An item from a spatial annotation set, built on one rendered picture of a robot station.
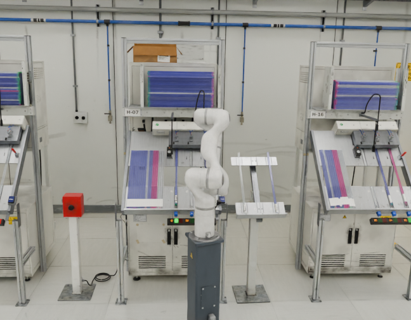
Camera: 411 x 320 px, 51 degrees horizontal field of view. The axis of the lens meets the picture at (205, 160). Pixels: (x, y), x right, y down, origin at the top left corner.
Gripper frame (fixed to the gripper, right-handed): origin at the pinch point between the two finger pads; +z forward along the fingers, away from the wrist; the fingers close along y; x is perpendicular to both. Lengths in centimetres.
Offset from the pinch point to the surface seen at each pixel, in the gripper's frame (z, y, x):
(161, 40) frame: -42, -34, 119
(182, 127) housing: 2, -17, 71
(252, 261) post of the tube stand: 47, 35, -20
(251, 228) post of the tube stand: 27.5, 33.2, -2.4
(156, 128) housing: 2, -38, 70
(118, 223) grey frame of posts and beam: 19, -62, -3
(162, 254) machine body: 66, -33, -6
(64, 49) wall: 58, -143, 223
